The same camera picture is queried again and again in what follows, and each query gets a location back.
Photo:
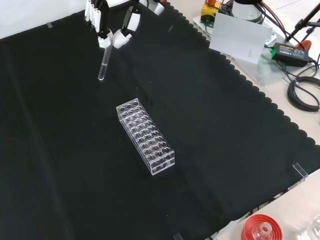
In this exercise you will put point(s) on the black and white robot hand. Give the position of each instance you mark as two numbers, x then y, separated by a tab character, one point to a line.
102	22

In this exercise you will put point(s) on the clear glass test tube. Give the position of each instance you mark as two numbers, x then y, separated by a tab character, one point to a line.
104	62

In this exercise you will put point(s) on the clear plastic test tube rack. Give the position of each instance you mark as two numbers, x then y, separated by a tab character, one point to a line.
146	140

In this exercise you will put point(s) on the yellow stop button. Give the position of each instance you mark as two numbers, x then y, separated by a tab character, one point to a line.
208	11

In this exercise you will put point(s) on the black bench cloth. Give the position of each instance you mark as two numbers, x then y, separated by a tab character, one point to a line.
75	150

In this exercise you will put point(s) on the pale board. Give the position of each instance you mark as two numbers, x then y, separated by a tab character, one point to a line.
237	37

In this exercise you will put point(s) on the black power adapter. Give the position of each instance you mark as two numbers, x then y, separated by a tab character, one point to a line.
291	53

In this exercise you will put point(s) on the black tripod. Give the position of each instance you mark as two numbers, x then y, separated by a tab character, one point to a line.
303	20

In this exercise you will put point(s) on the orange clamp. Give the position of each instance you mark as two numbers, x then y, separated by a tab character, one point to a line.
305	45

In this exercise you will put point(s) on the clear acrylic cloth clip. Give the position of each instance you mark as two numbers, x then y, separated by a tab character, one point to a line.
178	236
300	170

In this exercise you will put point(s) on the red ribbed funnel holder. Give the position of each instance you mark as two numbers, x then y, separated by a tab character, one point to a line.
250	225

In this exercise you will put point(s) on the small clear glass piece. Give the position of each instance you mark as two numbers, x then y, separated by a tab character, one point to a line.
263	231

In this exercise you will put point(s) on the clear glass vessel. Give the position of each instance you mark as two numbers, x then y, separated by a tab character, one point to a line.
315	228

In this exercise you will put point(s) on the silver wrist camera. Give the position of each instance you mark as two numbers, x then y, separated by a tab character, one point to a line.
156	7

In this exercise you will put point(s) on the grey metal base plate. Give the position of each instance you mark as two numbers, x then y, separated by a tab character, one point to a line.
267	72

